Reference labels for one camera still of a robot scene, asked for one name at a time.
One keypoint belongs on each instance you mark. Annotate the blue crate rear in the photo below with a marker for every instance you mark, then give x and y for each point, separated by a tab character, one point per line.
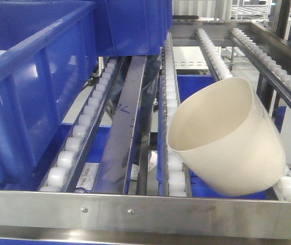
130	28

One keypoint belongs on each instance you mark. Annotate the white roller track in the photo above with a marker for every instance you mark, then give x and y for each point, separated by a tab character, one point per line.
68	162
176	172
274	62
215	63

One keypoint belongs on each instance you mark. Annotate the white plastic bin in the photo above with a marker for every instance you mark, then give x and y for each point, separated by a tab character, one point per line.
224	135

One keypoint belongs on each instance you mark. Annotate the white roller track left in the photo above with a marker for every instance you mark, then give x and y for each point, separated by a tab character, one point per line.
68	162

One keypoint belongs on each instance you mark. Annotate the steel divider bar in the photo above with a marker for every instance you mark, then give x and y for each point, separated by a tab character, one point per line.
114	170

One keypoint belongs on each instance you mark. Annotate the white roller track far right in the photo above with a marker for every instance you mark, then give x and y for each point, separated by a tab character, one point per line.
274	62

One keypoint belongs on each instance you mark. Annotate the steel front shelf rail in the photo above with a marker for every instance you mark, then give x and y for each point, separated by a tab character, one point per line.
131	219

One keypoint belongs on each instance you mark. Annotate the large blue crate left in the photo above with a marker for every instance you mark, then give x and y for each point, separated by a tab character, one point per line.
47	54

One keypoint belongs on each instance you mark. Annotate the white roller track centre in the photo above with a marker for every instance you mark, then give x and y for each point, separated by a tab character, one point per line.
176	172

